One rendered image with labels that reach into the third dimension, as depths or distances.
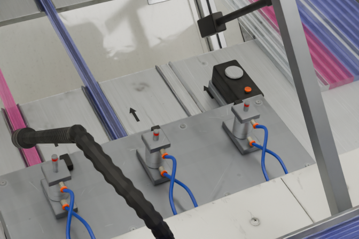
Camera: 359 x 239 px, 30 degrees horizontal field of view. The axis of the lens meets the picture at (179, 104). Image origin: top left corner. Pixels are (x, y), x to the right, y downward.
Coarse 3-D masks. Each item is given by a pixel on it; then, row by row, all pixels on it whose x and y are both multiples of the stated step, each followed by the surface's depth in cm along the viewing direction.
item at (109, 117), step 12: (48, 0) 102; (48, 12) 100; (60, 24) 98; (60, 36) 96; (72, 48) 94; (72, 60) 93; (84, 72) 91; (84, 84) 91; (96, 84) 90; (96, 96) 88; (108, 108) 87; (108, 120) 85; (120, 132) 84
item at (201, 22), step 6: (216, 12) 74; (204, 18) 75; (210, 18) 74; (216, 18) 74; (198, 24) 77; (204, 24) 76; (210, 24) 74; (216, 24) 74; (204, 30) 76; (210, 30) 75; (216, 30) 74; (222, 30) 74; (204, 36) 77
